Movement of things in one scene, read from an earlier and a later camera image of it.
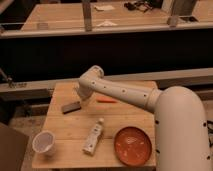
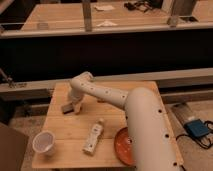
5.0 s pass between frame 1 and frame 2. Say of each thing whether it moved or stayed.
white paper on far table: stayed
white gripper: moved
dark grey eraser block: stayed
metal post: stayed
